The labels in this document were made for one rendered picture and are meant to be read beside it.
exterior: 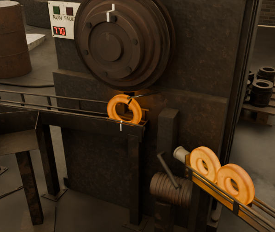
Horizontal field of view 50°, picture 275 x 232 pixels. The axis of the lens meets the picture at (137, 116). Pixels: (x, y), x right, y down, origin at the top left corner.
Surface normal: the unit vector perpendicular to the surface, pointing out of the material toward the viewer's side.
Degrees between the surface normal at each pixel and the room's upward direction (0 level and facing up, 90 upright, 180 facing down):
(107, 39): 90
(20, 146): 5
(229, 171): 90
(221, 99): 0
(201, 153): 90
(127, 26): 90
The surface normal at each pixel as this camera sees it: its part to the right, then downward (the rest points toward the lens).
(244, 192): -0.86, 0.25
